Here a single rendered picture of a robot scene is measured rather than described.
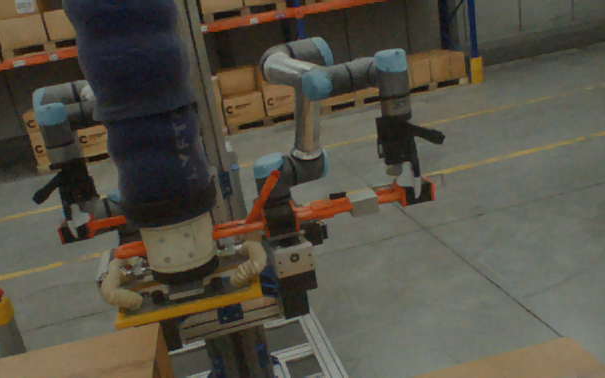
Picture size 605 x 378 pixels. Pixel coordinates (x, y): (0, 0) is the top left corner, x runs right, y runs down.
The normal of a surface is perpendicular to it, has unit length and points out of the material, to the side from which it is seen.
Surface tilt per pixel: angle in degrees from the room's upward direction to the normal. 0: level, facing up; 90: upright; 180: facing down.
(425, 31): 90
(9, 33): 90
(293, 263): 90
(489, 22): 92
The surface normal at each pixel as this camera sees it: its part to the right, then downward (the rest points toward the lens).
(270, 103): 0.20, 0.26
